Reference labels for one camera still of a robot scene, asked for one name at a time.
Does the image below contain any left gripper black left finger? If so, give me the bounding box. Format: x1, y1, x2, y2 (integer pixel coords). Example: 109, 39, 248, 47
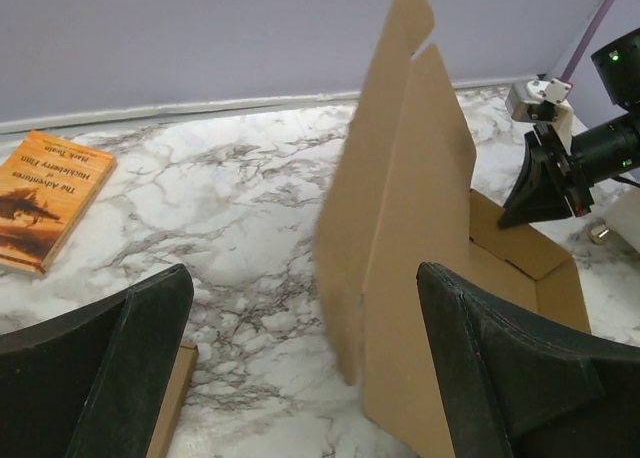
1, 264, 194, 458

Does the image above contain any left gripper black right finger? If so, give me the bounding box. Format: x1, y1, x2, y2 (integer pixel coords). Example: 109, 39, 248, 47
417, 263, 639, 458

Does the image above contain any brown cardboard box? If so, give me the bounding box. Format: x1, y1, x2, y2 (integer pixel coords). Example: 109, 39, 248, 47
314, 0, 590, 457
146, 342, 199, 458

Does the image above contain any cream toy bread bin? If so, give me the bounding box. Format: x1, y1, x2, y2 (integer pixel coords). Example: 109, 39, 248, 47
589, 183, 640, 252

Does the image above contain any orange booklet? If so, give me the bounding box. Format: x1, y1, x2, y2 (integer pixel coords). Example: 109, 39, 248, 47
1, 130, 117, 276

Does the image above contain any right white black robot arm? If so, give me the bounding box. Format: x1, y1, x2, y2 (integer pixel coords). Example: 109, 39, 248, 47
498, 30, 639, 229

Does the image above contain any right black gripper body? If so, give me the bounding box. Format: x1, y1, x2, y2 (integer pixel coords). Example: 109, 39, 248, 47
525, 115, 639, 217

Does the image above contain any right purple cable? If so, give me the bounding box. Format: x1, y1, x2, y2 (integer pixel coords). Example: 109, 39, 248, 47
559, 0, 632, 84

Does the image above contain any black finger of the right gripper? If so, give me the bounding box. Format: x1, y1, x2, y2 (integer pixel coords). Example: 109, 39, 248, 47
498, 147, 573, 229

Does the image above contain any folded flat brown cardboard box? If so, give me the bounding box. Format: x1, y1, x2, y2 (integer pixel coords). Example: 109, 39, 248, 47
146, 342, 199, 458

